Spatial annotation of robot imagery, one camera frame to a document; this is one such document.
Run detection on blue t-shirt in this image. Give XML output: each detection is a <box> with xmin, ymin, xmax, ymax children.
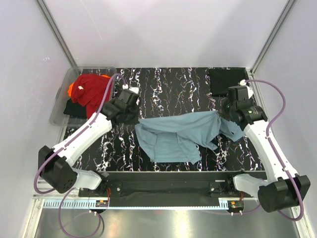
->
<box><xmin>135</xmin><ymin>111</ymin><xmax>245</xmax><ymax>164</ymax></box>

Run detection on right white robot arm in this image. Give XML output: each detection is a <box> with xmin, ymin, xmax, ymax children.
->
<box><xmin>220</xmin><ymin>86</ymin><xmax>311</xmax><ymax>217</ymax></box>

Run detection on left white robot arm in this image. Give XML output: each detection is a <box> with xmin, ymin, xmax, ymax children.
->
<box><xmin>34</xmin><ymin>87</ymin><xmax>140</xmax><ymax>196</ymax></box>

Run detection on folded black t-shirt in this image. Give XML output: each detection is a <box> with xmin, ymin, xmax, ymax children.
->
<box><xmin>208</xmin><ymin>67</ymin><xmax>248</xmax><ymax>97</ymax></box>

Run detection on red t-shirt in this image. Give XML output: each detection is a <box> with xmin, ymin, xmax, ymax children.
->
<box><xmin>71</xmin><ymin>74</ymin><xmax>112</xmax><ymax>119</ymax></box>

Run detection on black t-shirt in bin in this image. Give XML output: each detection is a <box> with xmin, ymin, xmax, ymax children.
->
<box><xmin>63</xmin><ymin>99</ymin><xmax>87</xmax><ymax>119</ymax></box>

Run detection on orange t-shirt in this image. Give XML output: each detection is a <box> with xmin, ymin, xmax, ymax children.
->
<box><xmin>67</xmin><ymin>83</ymin><xmax>74</xmax><ymax>97</ymax></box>

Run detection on clear plastic bin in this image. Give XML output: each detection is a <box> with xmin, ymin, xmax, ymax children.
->
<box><xmin>50</xmin><ymin>66</ymin><xmax>117</xmax><ymax>127</ymax></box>

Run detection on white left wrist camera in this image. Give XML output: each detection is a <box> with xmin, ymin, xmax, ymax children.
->
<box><xmin>122</xmin><ymin>84</ymin><xmax>140</xmax><ymax>94</ymax></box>

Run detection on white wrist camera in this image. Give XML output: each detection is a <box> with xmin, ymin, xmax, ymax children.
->
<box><xmin>122</xmin><ymin>84</ymin><xmax>140</xmax><ymax>94</ymax></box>
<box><xmin>239</xmin><ymin>79</ymin><xmax>254</xmax><ymax>99</ymax></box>

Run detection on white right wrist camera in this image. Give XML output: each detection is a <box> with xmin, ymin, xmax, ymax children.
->
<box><xmin>239</xmin><ymin>79</ymin><xmax>254</xmax><ymax>99</ymax></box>

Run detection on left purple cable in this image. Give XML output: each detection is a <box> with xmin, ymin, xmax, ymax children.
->
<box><xmin>33</xmin><ymin>73</ymin><xmax>129</xmax><ymax>238</ymax></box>

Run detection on purple cable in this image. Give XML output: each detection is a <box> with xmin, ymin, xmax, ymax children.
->
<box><xmin>241</xmin><ymin>79</ymin><xmax>306</xmax><ymax>221</ymax></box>
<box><xmin>33</xmin><ymin>73</ymin><xmax>129</xmax><ymax>238</ymax></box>

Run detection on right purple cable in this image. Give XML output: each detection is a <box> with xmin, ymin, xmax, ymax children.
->
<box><xmin>241</xmin><ymin>79</ymin><xmax>306</xmax><ymax>221</ymax></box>

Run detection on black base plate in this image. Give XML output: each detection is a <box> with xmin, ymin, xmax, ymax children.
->
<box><xmin>78</xmin><ymin>171</ymin><xmax>268</xmax><ymax>208</ymax></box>

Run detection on white slotted cable duct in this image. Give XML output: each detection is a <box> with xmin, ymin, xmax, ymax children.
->
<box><xmin>43</xmin><ymin>199</ymin><xmax>108</xmax><ymax>209</ymax></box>

